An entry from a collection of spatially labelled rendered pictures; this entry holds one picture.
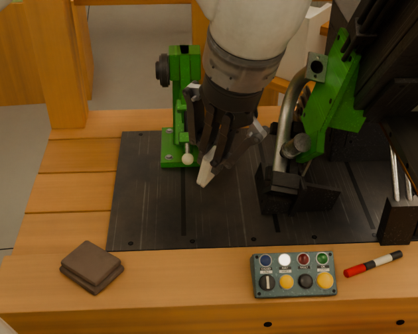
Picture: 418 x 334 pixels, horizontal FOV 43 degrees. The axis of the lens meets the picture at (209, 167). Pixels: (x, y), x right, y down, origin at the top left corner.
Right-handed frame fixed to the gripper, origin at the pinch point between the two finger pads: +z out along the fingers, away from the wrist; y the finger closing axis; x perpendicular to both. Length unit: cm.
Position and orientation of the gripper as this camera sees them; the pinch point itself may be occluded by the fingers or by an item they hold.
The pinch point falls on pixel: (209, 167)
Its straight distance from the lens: 79.9
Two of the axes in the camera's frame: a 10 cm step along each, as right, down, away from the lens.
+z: -1.7, 5.7, 8.0
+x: 5.7, -6.0, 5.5
